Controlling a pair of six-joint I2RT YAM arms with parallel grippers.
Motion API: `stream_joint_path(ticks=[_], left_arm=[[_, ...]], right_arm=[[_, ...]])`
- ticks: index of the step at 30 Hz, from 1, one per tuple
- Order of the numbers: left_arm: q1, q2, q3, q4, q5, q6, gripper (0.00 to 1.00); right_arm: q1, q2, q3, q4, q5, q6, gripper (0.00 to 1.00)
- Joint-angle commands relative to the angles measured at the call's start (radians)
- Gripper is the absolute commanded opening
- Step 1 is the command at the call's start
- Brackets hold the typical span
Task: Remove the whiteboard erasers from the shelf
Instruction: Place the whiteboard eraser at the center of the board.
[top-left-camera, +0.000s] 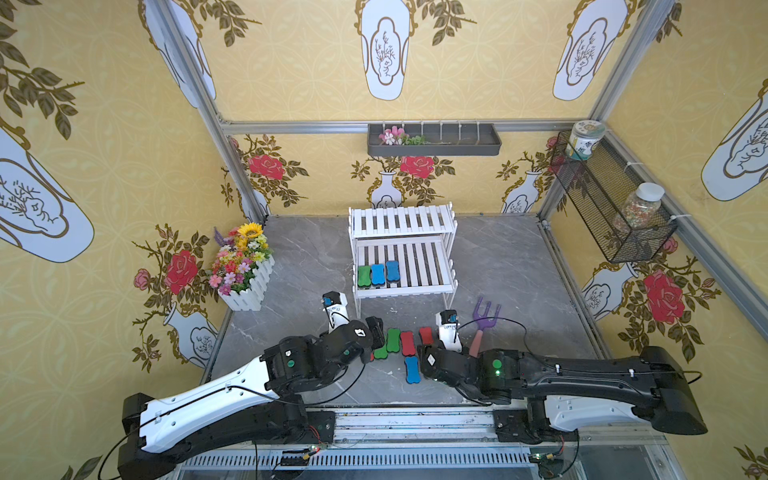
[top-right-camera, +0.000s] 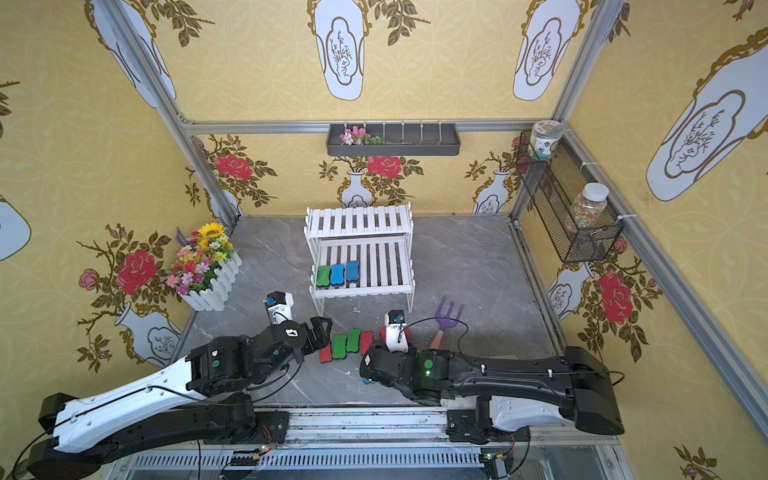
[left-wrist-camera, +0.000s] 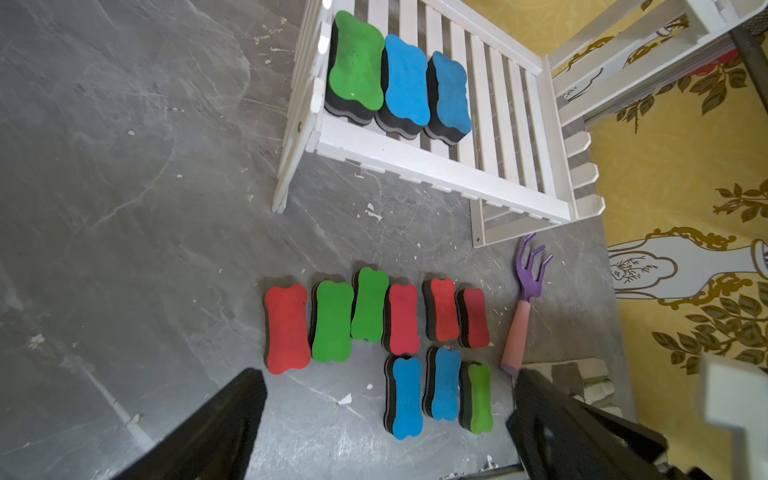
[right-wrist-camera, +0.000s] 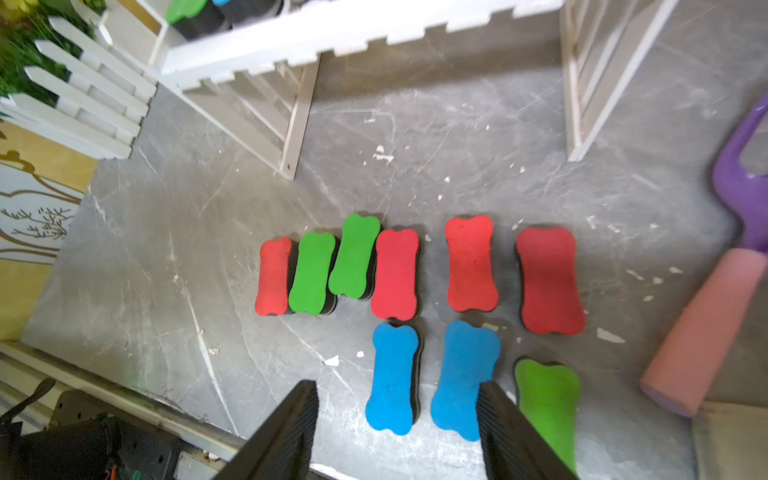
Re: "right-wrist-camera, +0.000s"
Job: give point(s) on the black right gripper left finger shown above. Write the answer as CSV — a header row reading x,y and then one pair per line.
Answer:
x,y
281,448

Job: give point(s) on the white slatted wooden shelf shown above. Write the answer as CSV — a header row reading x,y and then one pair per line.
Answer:
x,y
255,80

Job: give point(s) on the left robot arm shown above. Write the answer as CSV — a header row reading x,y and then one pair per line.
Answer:
x,y
86,438

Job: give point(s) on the artificial flowers in white planter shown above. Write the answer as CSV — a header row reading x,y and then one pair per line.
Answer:
x,y
63,78

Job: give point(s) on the blue eraser bottom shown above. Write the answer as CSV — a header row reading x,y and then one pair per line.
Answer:
x,y
393,403
469,359
239,11

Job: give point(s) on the green eraser top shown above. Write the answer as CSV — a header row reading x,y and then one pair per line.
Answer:
x,y
351,274
310,292

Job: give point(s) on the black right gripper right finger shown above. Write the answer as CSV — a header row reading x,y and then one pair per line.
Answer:
x,y
511,446

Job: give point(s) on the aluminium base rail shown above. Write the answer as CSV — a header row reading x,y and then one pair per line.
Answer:
x,y
205,449

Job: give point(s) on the green eraser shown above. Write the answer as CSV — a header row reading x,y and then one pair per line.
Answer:
x,y
310,292
351,274
548,396
194,19

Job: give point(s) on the purple garden fork pink handle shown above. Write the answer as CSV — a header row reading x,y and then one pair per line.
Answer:
x,y
681,372

